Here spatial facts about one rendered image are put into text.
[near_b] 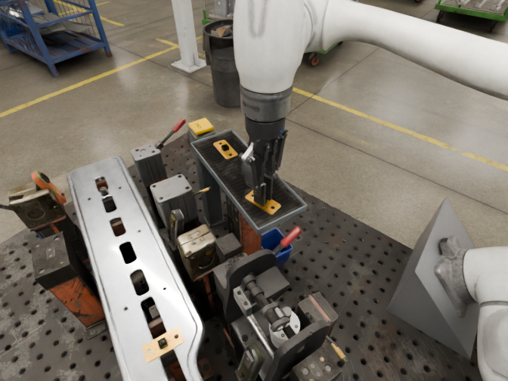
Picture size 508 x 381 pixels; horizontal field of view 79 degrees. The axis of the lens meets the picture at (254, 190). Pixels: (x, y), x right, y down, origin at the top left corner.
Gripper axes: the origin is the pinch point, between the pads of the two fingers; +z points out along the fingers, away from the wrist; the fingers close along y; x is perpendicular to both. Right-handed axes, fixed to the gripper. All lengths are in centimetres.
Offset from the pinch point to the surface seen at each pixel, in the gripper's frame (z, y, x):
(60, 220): 26, 31, -56
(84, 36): 104, -152, -433
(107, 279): 20.1, 33.5, -22.1
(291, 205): 4.1, -3.6, 5.8
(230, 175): 4.1, -2.1, -12.3
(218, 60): 70, -160, -181
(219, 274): 12.4, 17.4, 1.9
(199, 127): 4.1, -11.6, -34.6
